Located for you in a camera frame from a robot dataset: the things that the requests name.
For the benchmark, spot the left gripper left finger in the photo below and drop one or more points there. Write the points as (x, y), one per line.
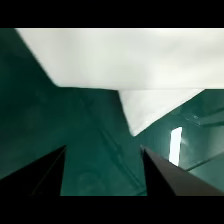
(40, 176)

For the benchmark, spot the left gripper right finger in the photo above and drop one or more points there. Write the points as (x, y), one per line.
(166, 181)

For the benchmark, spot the white shirt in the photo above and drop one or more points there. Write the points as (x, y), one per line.
(126, 60)

